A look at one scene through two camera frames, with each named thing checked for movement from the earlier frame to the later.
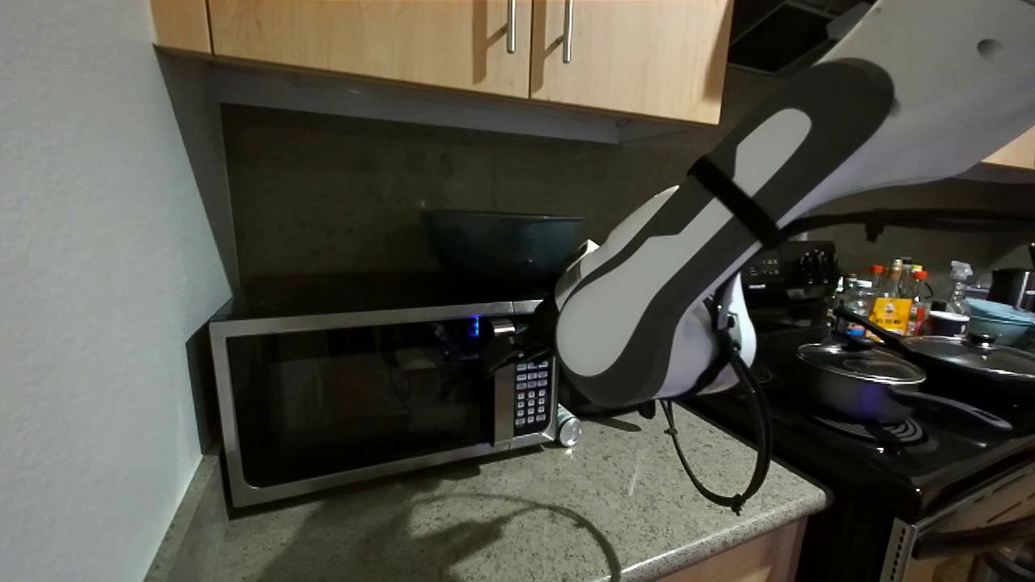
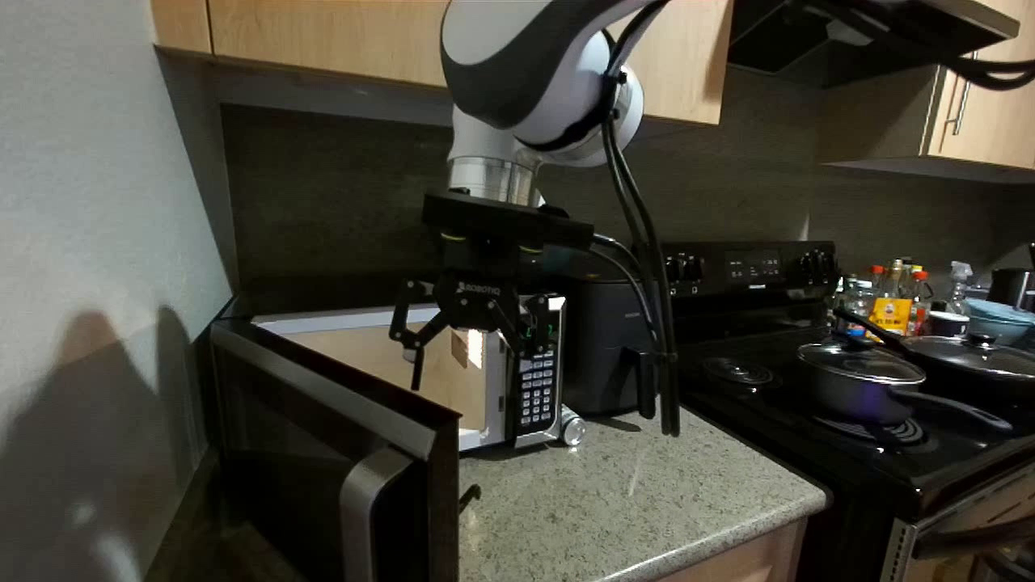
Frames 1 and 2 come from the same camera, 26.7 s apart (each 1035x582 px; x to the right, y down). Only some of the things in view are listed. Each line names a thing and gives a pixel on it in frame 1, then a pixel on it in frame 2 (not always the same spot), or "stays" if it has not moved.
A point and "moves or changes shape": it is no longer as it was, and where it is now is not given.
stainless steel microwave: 325,396 moves or changes shape
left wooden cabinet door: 437,41 stays
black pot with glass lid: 858,381 stays
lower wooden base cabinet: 772,556 stays
